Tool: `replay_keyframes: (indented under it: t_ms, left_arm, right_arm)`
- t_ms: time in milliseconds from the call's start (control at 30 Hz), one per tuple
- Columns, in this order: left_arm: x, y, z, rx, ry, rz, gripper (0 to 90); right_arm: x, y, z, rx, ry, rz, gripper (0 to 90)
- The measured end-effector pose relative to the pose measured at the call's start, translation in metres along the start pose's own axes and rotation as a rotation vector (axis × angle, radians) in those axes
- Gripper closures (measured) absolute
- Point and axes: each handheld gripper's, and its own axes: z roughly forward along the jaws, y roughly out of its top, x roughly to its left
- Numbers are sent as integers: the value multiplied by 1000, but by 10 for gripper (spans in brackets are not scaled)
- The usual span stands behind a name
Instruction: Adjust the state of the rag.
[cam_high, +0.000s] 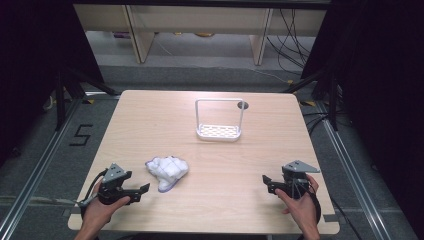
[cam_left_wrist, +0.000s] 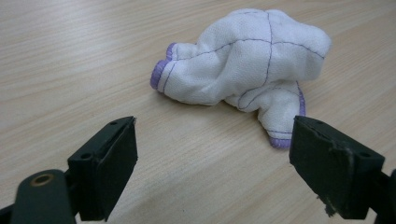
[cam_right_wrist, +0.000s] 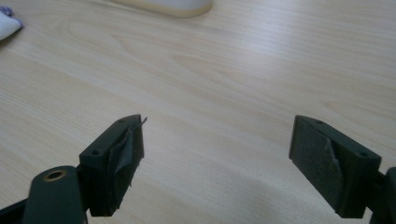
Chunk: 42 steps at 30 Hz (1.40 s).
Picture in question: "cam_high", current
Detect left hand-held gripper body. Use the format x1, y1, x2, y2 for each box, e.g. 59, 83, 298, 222
97, 163, 143, 206

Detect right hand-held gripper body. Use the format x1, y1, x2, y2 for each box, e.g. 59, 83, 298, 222
270, 159, 321, 200

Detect white cloth with purple trim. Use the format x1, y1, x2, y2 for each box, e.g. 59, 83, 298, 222
145, 155, 190, 194

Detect white rack with tall handle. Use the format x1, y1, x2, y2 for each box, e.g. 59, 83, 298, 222
194, 98, 245, 142

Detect person's right hand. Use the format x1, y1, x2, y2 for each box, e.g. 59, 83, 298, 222
274, 175, 321, 231

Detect person's left hand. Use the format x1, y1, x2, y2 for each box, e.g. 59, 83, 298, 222
81, 180, 131, 231

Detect black metal stand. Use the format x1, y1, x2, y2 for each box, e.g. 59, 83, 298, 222
54, 66, 120, 132
283, 66, 340, 133

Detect dark curtain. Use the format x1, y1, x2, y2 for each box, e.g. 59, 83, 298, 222
300, 0, 424, 231
0, 0, 105, 168

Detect beige background desk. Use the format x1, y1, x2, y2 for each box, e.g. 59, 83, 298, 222
73, 3, 328, 66

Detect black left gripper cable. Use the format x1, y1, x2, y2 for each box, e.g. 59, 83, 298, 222
77, 169, 108, 221

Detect aluminium floor rail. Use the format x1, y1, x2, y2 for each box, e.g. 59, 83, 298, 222
0, 98, 83, 240
315, 99, 394, 240

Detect black floor cables beside table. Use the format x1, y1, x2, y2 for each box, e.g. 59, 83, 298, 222
301, 110, 332, 135

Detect white floor cable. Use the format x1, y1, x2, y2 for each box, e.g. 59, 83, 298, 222
248, 66, 295, 85

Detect bundle of black background cables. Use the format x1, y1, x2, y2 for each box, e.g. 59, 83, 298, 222
266, 8, 317, 76

